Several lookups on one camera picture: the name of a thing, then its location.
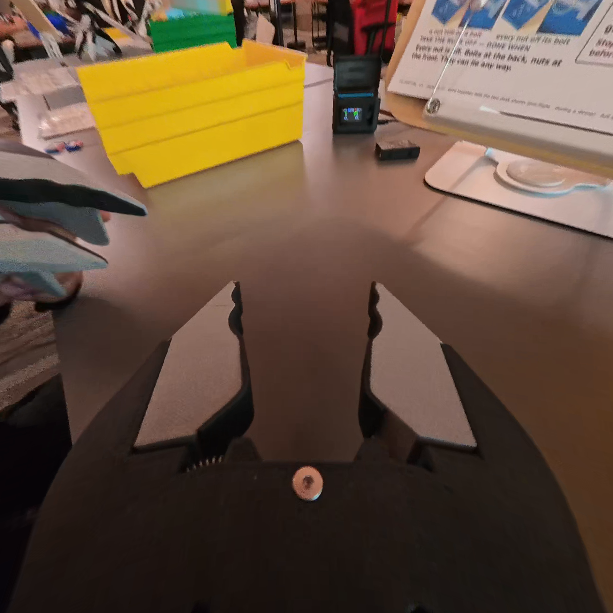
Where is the instruction sheet board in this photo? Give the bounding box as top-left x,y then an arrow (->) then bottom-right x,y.
385,0 -> 613,136

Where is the small black block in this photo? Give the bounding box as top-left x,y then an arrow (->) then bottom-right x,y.
375,140 -> 421,162

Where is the red storage cart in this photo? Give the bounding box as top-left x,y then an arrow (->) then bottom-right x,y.
349,0 -> 399,57

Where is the white stand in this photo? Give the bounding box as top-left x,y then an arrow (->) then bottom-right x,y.
424,98 -> 613,238

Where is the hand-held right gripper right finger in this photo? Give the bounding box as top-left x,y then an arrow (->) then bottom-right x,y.
358,281 -> 479,449

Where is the colourful box stack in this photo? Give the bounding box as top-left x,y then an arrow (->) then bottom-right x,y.
170,0 -> 231,20

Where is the yellow plastic bin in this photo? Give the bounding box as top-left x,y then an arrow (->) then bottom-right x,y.
77,39 -> 307,189

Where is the green plastic bin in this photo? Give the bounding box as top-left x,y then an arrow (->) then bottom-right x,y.
149,13 -> 238,53

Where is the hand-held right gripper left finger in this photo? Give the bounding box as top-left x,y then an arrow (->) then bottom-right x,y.
133,281 -> 255,456

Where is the black device with screen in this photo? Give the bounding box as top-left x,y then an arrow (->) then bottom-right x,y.
332,54 -> 383,135

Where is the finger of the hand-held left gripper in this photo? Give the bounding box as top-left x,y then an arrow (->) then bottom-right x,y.
0,142 -> 148,246
0,236 -> 109,299

